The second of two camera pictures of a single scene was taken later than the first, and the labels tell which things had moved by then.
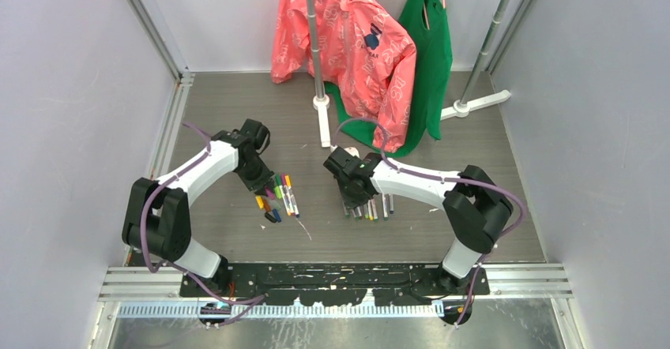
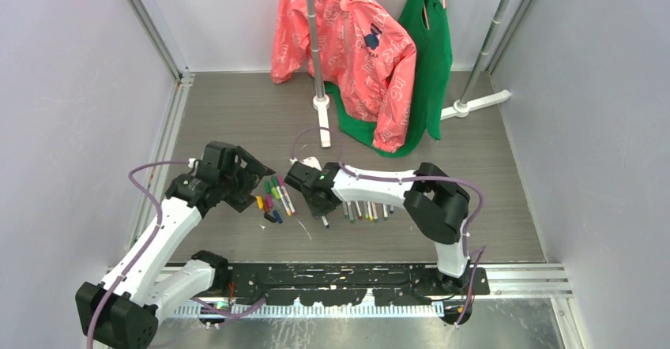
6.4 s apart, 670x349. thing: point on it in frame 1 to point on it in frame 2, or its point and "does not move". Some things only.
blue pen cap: (277, 215) does not move
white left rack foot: (321, 105) does not move
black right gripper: (352, 202) to (322, 211)
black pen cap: (269, 217) does not move
